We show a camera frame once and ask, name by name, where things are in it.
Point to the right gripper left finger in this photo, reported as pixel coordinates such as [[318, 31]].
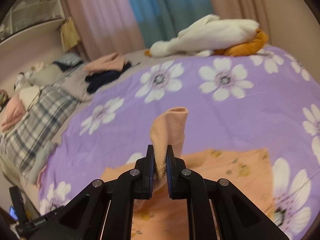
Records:
[[103, 210]]

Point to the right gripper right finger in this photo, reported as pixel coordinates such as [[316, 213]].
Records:
[[216, 209]]

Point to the dark navy clothes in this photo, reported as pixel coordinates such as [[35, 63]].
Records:
[[98, 80]]

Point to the pink folded clothes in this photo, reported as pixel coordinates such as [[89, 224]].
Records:
[[114, 61]]

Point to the blue phone screen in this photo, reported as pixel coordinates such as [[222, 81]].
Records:
[[12, 213]]

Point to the grey plaid blanket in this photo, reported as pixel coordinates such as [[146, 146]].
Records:
[[27, 146]]

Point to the pink cloth on left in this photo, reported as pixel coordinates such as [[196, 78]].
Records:
[[14, 112]]

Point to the purple floral bed sheet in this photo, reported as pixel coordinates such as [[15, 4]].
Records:
[[253, 120]]

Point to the grey pillow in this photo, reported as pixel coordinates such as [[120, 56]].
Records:
[[72, 81]]

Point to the hanging yellow bag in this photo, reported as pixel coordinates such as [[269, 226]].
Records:
[[70, 37]]

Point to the orange plush cushion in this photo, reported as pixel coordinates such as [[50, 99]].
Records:
[[246, 49]]

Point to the white plush goose toy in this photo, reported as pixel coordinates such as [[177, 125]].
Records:
[[209, 33]]

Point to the pink curtain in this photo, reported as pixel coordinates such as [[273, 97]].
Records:
[[106, 26]]

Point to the blue curtain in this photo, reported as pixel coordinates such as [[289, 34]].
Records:
[[163, 19]]

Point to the white wall shelf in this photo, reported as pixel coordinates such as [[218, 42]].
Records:
[[25, 14]]

